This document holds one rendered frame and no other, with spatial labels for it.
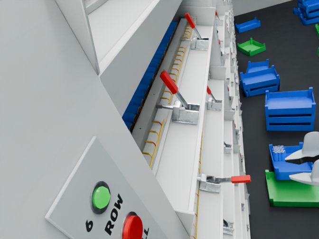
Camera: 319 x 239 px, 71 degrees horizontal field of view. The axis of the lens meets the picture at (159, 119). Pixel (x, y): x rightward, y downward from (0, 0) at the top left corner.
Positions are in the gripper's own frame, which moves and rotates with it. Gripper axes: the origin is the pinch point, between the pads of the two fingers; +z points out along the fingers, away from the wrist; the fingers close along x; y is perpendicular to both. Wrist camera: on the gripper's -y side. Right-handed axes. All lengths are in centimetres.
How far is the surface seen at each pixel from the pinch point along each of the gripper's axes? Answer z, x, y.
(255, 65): 13, -212, -95
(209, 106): 17.2, -25.8, -0.2
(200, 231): 17.3, 9.7, -0.9
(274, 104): 5, -122, -82
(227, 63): 19, -90, -21
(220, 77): 14.6, -42.3, -1.3
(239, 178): 9.8, 0.0, -0.2
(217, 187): 14.4, 1.0, -0.7
